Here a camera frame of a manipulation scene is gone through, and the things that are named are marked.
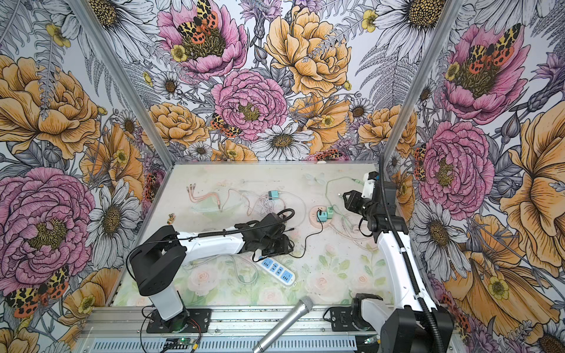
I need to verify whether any green multi-head USB cable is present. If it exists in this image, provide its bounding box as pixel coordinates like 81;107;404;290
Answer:
324;176;365;222

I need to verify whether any pink multi-head USB cable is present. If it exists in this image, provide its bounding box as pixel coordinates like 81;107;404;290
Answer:
186;184;261;217

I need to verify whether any teal charger with black cable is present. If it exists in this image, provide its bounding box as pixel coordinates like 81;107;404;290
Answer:
316;210;328;223

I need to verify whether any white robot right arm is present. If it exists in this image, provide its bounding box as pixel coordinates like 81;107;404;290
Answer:
343;171;454;352

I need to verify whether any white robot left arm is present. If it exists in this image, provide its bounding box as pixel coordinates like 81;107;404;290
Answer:
126;208;295;322

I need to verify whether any white blue power strip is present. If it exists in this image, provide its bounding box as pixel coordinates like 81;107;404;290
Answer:
257;257;296;287

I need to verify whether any round pink power socket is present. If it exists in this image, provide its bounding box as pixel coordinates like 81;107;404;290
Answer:
307;206;330;229

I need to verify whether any silver microphone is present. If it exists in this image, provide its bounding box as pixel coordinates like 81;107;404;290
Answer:
252;297;314;353

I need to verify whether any green circuit board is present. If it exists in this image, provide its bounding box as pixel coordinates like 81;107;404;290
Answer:
163;337;196;349

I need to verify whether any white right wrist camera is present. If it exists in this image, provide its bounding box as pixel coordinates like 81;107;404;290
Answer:
362;171;380;199

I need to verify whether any pink socket cord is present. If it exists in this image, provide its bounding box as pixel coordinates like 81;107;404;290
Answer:
328;218;380;250

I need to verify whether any white power strip cord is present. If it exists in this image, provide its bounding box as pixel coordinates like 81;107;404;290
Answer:
182;253;260;285

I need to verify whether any black thin USB cable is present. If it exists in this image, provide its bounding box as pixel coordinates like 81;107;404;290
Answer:
286;220;325;260

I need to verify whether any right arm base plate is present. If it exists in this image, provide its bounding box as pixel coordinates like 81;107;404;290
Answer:
324;307;366;332

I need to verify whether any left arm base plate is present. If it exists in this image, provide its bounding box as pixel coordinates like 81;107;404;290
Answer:
147;308;213;334

